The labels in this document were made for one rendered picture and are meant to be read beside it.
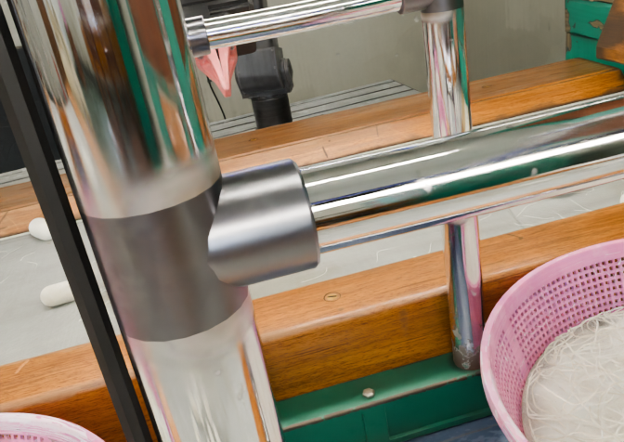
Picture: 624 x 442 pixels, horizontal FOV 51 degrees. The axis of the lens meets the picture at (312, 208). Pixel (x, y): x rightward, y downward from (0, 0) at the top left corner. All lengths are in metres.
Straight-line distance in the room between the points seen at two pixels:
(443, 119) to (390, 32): 2.53
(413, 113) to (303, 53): 1.98
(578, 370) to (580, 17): 0.66
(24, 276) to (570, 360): 0.49
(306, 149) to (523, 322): 0.41
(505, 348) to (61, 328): 0.34
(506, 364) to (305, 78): 2.44
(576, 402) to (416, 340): 0.11
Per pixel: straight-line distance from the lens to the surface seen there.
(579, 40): 1.02
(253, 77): 1.06
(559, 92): 0.89
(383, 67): 2.91
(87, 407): 0.45
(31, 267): 0.70
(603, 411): 0.41
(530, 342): 0.45
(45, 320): 0.59
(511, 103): 0.86
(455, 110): 0.38
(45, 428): 0.42
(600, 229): 0.52
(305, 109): 1.28
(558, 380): 0.43
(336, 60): 2.83
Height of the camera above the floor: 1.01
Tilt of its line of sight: 24 degrees down
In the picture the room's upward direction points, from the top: 10 degrees counter-clockwise
